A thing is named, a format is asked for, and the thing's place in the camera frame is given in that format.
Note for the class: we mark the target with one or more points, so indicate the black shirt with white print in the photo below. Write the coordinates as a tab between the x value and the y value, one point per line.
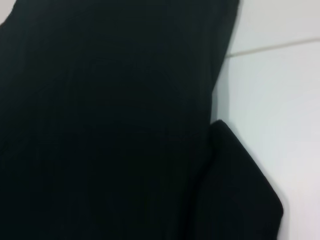
112	120

